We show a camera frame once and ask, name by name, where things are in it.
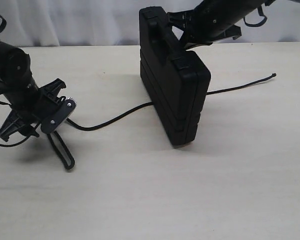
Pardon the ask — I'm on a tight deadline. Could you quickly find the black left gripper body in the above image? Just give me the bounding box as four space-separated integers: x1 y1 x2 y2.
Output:
0 78 66 142

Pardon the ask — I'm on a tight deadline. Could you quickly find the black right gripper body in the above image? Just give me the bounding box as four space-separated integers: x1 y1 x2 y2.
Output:
167 4 242 49

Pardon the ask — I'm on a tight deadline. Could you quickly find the black plastic carrying case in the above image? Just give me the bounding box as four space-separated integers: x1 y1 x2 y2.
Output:
139 6 211 146

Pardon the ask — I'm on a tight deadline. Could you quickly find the black cord with loop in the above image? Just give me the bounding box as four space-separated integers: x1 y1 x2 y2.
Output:
45 72 277 171

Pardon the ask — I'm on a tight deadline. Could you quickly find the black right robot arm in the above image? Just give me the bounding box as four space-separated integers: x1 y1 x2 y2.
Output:
167 0 273 50

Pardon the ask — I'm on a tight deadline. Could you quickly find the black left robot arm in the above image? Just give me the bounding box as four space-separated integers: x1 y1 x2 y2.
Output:
0 41 66 142

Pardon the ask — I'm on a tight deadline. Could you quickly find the white curtain backdrop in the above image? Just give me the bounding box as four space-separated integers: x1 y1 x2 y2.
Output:
0 0 300 47

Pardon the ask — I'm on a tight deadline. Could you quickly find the black wrist camera mount plate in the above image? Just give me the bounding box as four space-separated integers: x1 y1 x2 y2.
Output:
40 97 77 134

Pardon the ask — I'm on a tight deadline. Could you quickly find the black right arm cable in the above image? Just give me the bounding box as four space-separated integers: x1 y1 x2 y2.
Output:
243 5 268 28

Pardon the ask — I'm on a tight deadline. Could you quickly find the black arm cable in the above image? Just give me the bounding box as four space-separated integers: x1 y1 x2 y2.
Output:
243 5 268 28
0 11 41 148

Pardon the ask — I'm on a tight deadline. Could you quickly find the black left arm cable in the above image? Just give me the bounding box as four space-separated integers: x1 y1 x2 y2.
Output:
0 11 41 148

